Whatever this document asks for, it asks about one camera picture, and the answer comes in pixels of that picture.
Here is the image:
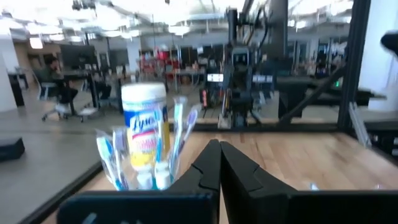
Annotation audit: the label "person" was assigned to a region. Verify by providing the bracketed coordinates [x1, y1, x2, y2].
[39, 55, 78, 105]

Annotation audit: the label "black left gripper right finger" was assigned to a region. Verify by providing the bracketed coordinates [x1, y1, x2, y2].
[220, 141, 398, 224]

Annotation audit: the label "clear acrylic organizer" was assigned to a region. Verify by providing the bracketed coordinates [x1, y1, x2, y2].
[99, 146, 178, 191]

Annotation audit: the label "red storage rack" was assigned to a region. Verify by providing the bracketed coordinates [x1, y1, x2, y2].
[139, 49, 181, 82]

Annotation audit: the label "black floor box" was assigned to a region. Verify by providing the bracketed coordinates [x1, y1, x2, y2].
[0, 136, 26, 163]

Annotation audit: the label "black office desk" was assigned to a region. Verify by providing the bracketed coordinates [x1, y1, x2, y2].
[62, 70, 101, 116]

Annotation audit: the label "grey office chair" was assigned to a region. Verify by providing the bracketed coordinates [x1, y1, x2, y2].
[40, 80, 82, 123]

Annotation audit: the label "black computer monitor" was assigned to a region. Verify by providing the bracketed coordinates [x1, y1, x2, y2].
[60, 43, 96, 68]

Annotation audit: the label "yellow Lysol wipes canister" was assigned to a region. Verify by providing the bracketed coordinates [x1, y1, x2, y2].
[120, 82, 171, 170]

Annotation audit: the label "black aluminium table frame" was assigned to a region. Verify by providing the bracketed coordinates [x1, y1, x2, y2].
[18, 0, 398, 224]

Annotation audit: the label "computer tower pink lights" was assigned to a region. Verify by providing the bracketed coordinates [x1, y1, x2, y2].
[200, 88, 210, 109]

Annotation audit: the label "purple toothbrush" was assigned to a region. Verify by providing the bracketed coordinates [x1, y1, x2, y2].
[177, 104, 203, 162]

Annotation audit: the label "white building column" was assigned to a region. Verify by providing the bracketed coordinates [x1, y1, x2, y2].
[357, 0, 398, 112]

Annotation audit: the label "pink toothbrush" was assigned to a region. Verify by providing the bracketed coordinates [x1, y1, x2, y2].
[154, 105, 165, 164]

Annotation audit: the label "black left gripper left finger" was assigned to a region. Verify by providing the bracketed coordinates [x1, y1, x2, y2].
[57, 139, 222, 224]

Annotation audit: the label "teal mouthwash bottle white cap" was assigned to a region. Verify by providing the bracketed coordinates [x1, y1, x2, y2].
[154, 161, 172, 190]
[136, 164, 154, 190]

